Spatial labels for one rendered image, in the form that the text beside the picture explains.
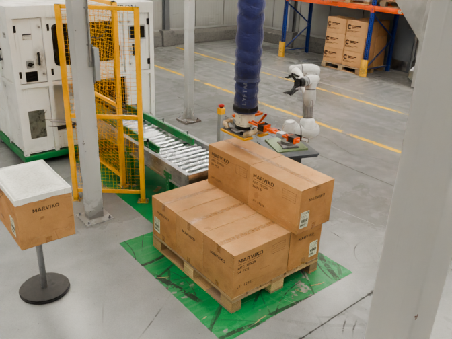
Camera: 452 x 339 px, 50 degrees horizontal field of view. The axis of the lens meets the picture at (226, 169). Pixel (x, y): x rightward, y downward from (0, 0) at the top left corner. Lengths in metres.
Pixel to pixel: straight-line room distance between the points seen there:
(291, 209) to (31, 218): 1.96
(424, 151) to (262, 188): 3.15
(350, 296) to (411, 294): 3.17
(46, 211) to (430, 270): 2.97
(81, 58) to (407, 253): 3.93
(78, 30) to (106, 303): 2.36
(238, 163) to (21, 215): 1.84
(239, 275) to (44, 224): 1.49
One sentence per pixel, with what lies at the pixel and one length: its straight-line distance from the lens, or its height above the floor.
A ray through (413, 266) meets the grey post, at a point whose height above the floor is 2.00.
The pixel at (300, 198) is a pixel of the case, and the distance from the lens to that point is 3.87.
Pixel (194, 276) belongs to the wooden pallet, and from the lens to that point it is 4.35.
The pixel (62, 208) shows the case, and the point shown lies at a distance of 3.77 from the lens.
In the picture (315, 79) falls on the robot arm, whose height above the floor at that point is 1.60.
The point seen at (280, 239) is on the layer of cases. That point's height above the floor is 0.51.
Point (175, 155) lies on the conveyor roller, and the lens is 5.39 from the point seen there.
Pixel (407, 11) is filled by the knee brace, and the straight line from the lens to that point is 1.12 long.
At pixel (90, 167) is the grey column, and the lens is 5.05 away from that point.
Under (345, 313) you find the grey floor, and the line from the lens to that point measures 4.21.
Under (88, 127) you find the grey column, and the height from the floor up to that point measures 1.02.
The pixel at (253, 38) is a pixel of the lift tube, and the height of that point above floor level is 1.97.
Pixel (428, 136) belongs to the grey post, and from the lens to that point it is 1.08.
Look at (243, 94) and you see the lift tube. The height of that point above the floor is 1.49.
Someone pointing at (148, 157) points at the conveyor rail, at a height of 0.52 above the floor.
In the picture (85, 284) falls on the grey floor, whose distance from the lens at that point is 4.41.
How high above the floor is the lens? 2.63
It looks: 24 degrees down
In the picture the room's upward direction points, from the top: 2 degrees clockwise
